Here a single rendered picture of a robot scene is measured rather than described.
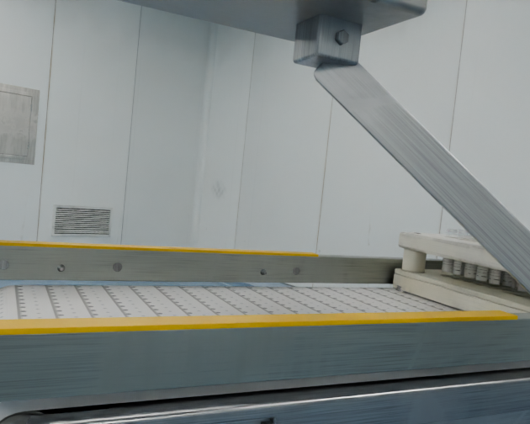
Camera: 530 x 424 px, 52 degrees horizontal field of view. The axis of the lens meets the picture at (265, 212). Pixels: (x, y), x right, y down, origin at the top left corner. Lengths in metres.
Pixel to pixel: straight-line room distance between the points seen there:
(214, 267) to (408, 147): 0.31
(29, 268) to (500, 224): 0.40
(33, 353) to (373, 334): 0.19
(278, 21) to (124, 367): 0.21
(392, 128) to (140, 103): 5.60
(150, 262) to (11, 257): 0.13
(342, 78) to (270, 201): 4.94
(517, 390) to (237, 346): 0.23
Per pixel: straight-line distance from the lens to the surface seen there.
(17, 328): 0.27
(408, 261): 0.68
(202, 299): 0.52
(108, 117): 5.74
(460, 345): 0.40
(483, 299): 0.59
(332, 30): 0.33
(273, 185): 5.24
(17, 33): 5.53
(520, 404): 0.46
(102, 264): 0.55
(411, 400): 0.38
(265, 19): 0.34
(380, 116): 0.33
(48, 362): 0.28
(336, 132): 4.73
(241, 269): 0.59
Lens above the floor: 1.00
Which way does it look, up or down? 3 degrees down
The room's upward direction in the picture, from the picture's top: 6 degrees clockwise
